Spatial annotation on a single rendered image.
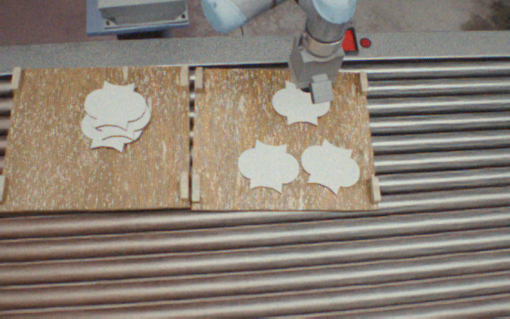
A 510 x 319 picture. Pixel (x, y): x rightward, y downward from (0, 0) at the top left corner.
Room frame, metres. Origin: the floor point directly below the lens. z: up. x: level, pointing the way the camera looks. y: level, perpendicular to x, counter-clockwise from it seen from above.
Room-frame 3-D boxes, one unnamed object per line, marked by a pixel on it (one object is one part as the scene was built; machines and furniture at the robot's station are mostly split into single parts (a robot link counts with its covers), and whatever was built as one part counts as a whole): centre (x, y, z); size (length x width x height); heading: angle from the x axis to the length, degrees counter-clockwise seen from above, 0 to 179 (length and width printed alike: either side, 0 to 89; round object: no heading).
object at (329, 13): (0.59, -0.09, 1.29); 0.09 x 0.08 x 0.11; 45
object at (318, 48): (0.59, -0.09, 1.22); 0.08 x 0.08 x 0.05
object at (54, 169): (0.43, 0.35, 0.93); 0.41 x 0.35 x 0.02; 102
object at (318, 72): (0.57, -0.10, 1.14); 0.12 x 0.09 x 0.16; 24
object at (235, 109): (0.50, -0.06, 0.93); 0.41 x 0.35 x 0.02; 100
